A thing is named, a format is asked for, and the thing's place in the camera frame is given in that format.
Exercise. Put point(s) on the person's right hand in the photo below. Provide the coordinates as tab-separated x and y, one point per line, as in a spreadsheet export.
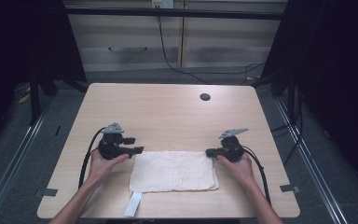
239	169

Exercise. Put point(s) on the grey tape piece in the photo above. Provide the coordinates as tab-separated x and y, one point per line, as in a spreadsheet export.
289	188
49	192

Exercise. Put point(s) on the metal floor rail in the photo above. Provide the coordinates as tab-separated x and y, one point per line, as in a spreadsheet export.
310	168
12	165

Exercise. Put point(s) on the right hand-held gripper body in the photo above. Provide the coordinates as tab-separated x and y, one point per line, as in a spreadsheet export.
232	146

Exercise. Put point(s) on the black metal stand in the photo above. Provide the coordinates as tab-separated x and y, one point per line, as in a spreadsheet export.
34	99
291	96

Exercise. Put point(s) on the dark round table grommet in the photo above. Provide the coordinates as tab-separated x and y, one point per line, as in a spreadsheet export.
205	96

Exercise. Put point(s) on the small black floor strip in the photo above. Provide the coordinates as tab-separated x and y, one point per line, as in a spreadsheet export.
57	130

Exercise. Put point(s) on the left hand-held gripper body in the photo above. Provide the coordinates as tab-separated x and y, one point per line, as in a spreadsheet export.
111	146

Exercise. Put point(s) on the white towel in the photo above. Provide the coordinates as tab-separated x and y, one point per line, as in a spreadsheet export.
172	171

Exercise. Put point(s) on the black horizontal frame bar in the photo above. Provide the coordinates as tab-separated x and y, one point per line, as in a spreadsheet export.
167	13

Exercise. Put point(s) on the plain white cabinet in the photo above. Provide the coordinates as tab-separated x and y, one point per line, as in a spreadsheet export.
230	37

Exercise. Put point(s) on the dark curtain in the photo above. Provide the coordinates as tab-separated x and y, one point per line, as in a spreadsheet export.
15	46
338	62

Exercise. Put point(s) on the person's left hand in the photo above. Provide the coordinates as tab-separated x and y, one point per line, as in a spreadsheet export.
101	168

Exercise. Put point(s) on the yellow floor object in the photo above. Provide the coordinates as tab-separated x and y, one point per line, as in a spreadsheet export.
23	99

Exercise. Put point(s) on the white wall socket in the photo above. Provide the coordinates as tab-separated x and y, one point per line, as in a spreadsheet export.
163	3

